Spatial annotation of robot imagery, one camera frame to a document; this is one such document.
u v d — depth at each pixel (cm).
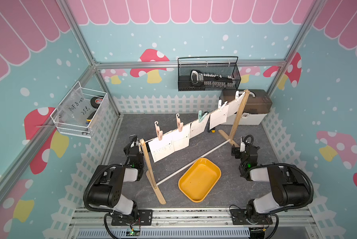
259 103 113
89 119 65
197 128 66
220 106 63
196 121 60
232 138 101
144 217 75
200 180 85
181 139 59
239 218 74
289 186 45
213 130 109
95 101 81
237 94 66
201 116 59
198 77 89
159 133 51
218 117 70
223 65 91
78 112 70
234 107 71
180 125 55
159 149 58
